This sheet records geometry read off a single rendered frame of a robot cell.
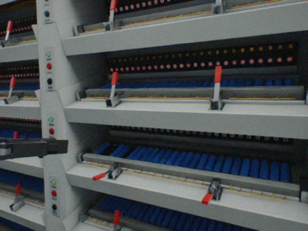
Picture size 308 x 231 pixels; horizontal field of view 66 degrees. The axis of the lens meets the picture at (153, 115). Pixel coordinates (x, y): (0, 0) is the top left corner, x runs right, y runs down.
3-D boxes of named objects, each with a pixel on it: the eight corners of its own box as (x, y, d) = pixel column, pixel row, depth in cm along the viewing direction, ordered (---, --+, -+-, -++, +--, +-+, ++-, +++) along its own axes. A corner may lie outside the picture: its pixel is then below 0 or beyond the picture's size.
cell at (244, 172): (250, 165, 58) (247, 181, 53) (242, 164, 59) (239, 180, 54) (250, 158, 58) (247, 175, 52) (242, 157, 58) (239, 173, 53)
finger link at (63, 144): (39, 139, 47) (41, 140, 47) (66, 139, 53) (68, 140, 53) (37, 154, 47) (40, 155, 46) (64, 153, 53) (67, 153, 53)
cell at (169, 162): (180, 156, 67) (171, 169, 62) (174, 155, 68) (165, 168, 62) (179, 150, 66) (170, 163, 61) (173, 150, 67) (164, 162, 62)
